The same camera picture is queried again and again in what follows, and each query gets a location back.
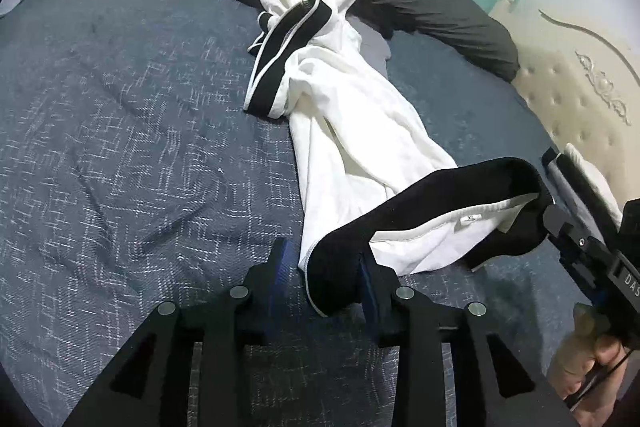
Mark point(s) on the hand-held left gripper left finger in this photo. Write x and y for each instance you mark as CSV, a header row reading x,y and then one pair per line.
x,y
282,267

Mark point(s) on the white polo shirt black trim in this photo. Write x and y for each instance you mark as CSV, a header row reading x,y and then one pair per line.
x,y
350,107

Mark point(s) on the folded light grey garment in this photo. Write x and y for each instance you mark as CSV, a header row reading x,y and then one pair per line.
x,y
552,167

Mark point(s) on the blue patterned bed cover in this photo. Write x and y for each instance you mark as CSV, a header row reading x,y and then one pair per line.
x,y
125,132

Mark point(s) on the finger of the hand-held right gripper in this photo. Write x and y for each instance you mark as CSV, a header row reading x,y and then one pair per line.
x,y
560,232

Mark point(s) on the person's right hand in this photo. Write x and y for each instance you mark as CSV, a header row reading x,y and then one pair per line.
x,y
565,372

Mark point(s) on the cream upholstered bed headboard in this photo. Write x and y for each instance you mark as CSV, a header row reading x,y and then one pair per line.
x,y
575,97

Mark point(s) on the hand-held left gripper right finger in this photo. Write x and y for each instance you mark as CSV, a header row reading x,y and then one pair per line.
x,y
367,282

